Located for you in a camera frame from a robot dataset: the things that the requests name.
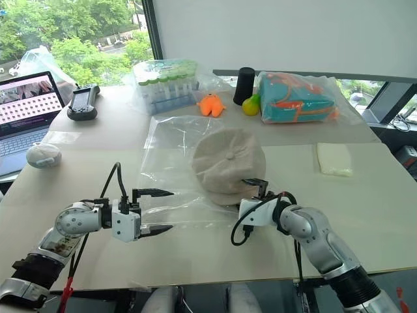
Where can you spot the white parked car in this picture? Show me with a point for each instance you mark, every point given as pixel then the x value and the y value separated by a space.
pixel 18 69

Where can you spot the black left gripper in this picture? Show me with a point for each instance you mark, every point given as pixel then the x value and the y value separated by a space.
pixel 130 205

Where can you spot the open laptop computer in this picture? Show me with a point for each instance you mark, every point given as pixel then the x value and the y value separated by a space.
pixel 23 124

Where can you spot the beige fabric cap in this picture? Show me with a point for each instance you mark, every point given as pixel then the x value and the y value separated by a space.
pixel 224 159

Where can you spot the grey computer mouse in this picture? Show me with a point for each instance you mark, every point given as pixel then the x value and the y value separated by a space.
pixel 44 156

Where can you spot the grey rounded shape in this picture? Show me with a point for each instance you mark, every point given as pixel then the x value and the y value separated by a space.
pixel 163 300

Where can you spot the clear plastic bag at window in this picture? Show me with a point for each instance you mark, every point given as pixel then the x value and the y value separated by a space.
pixel 42 62

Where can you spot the thin clear bag round tubes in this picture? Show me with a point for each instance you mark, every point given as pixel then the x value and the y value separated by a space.
pixel 215 84

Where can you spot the teal and orange pouch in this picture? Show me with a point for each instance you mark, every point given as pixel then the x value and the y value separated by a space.
pixel 293 101

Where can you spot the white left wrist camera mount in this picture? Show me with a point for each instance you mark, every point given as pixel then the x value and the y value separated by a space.
pixel 122 225

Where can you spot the black handheld controller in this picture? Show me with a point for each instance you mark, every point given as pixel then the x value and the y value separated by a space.
pixel 81 102

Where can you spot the red and black box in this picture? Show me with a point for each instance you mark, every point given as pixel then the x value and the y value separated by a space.
pixel 408 158

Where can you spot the yellow green toy pear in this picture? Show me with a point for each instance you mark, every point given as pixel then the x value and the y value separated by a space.
pixel 251 105

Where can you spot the teal and orange packaged cloth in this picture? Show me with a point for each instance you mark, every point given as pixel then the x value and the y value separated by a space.
pixel 345 98

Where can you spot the orange plush toy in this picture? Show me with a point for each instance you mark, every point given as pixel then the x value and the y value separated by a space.
pixel 211 104

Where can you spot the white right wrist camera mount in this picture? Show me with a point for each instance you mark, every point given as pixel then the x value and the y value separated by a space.
pixel 257 212

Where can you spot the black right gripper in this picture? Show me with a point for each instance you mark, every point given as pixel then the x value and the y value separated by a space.
pixel 267 196

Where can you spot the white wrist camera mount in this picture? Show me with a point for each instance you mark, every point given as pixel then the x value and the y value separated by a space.
pixel 122 225
pixel 257 212

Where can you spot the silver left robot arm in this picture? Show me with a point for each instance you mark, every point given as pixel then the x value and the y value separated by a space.
pixel 65 228

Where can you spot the black cylinder speaker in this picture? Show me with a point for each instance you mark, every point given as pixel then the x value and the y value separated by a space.
pixel 244 86

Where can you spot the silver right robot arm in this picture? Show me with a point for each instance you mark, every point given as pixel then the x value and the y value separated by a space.
pixel 319 234

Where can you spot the large clear plastic bag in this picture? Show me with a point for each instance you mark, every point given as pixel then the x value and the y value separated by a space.
pixel 166 156

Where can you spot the pack of clear tubes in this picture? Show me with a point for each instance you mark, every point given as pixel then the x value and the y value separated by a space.
pixel 166 84

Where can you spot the white folded cloth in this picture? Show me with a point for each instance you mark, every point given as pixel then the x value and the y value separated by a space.
pixel 335 159

